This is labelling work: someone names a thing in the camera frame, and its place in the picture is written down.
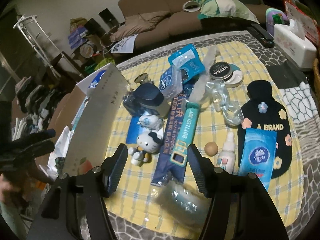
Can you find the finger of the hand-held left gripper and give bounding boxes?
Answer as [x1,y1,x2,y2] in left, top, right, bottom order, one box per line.
[26,129,56,144]
[15,140,55,160]

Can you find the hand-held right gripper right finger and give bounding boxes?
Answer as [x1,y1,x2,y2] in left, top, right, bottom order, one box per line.
[187,144,295,240]

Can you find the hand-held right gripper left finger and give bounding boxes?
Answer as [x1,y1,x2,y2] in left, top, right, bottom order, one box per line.
[26,144,128,240]

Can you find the white dropper bottle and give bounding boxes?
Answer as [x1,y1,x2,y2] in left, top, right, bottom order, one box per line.
[216,131,237,175]

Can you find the clear plastic container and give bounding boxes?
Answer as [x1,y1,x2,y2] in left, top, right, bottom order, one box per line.
[155,180,208,221]

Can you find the white cat figurine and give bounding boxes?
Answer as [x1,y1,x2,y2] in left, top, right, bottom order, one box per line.
[128,130,163,166]

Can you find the grey cardboard box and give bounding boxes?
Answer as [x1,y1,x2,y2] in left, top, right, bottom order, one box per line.
[47,64,128,178]

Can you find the white blue toy figurine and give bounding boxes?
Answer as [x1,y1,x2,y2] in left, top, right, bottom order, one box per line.
[139,114,163,131]

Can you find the dark blue glossy packet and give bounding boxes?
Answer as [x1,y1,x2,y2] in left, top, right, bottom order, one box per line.
[122,92,140,117]

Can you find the clear plastic bag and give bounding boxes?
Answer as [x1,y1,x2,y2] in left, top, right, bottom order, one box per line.
[205,80,245,127]

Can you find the dark blue capped bottle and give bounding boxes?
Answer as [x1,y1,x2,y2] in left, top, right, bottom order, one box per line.
[136,84,171,118]

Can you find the grey fluffy strip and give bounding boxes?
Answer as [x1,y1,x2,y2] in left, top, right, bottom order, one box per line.
[190,46,218,103]

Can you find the person's left forearm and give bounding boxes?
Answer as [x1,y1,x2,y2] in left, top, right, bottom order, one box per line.
[0,174,14,202]

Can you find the white plastic bag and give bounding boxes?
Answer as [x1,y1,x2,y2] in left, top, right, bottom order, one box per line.
[46,126,73,179]

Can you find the wooden ball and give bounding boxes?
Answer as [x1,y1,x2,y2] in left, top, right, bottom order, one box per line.
[204,142,218,157]

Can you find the dark blue noodle packet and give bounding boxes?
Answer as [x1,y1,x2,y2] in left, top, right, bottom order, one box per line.
[151,92,191,186]

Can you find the pile of clothes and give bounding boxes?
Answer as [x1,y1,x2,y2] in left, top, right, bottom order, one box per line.
[15,77,63,121]

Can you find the blue white packet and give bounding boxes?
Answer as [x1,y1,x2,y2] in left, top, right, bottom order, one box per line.
[127,117,143,143]

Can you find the blue tissue pack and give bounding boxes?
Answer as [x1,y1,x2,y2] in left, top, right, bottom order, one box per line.
[237,127,277,191]

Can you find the white blue box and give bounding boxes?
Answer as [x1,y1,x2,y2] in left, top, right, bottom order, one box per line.
[76,64,112,97]

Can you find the black flowered bottle cover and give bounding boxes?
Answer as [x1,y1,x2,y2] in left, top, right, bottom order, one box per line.
[237,80,293,180]

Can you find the white metal rack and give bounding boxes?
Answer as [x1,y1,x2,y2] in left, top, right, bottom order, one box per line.
[14,15,83,78]

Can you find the blue plastic box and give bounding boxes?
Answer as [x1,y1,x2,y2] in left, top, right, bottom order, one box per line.
[159,67,183,98]

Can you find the round metal tin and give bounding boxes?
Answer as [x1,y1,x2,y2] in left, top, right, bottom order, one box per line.
[80,44,97,58]

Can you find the small glass jar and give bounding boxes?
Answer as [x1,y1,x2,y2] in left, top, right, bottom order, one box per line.
[134,74,151,85]

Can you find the teal white round tin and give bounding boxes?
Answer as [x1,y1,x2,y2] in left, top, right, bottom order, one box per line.
[220,64,244,88]

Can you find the stack of blue cartons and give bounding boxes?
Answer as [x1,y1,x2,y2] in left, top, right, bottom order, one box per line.
[67,26,88,50]

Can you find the grey patterned blanket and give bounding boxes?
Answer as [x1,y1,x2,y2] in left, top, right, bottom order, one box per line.
[77,30,320,240]

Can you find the teal pouch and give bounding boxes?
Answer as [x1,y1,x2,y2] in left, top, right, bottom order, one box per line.
[168,44,205,80]

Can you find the printed paper sheet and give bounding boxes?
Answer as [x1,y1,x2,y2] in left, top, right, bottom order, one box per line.
[110,36,137,53]

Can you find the white patterned cloth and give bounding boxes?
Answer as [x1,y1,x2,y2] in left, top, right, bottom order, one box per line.
[279,81,318,125]

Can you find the black mat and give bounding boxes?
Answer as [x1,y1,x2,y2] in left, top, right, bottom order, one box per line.
[270,62,305,90]

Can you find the black speaker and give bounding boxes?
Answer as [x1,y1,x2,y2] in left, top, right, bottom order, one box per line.
[99,9,117,27]

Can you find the brown folded blanket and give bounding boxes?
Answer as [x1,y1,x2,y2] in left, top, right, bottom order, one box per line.
[109,11,171,41]

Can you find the wicker basket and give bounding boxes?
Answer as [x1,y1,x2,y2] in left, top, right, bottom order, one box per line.
[312,57,320,110]

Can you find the black remote control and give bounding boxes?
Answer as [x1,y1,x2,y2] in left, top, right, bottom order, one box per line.
[246,26,269,47]
[252,23,275,48]

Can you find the white tissue box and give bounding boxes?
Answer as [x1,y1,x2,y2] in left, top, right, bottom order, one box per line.
[274,20,317,68]

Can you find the white tape roll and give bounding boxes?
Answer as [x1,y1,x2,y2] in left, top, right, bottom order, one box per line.
[182,1,200,12]

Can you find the green white pillow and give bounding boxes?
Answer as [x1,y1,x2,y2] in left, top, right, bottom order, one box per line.
[197,0,260,23]

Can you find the purple container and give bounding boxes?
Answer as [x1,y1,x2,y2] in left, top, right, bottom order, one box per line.
[265,8,288,30]

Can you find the red white box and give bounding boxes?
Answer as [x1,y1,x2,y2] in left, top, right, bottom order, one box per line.
[284,0,320,46]

